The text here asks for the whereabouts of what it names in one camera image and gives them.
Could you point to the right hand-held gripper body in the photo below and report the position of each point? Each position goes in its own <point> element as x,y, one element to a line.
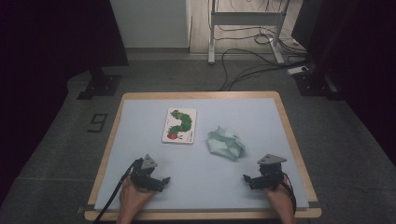
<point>271,174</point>

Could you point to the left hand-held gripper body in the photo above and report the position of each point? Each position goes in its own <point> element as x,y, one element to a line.
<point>144,177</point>

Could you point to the light green cloth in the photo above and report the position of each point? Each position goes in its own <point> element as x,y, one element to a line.
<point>225,143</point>

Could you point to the caterpillar picture book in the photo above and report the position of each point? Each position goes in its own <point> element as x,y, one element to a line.
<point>180,125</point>

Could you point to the person's left hand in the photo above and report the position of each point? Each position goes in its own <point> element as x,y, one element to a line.
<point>134,197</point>

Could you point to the person's right hand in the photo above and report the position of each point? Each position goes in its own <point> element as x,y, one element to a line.
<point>280,199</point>

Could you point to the black tape strip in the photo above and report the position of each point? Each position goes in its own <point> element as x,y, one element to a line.
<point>313,204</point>
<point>87,209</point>

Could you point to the wooden table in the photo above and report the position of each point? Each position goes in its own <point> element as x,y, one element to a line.
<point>202,94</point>

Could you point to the black stand base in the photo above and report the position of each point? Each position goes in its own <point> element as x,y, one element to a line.
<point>101,85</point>
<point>313,84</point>

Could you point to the white power strip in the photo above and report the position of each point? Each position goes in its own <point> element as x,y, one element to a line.
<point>297,70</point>

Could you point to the dark curtain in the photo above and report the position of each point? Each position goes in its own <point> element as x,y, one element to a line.
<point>367,62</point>
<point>46,62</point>

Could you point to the white partition panel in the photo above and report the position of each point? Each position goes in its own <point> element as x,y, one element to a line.
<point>149,21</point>

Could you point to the white metal desk frame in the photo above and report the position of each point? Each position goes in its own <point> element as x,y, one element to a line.
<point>246,18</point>

